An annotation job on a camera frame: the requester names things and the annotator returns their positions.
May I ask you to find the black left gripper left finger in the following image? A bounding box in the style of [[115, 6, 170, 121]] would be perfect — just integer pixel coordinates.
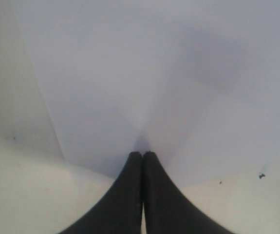
[[62, 152, 143, 234]]

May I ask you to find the white paper sheet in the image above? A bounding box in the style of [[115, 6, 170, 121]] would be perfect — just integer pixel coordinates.
[[11, 0, 280, 187]]

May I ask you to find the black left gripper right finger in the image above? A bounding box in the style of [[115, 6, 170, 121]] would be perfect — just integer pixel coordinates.
[[142, 152, 231, 234]]

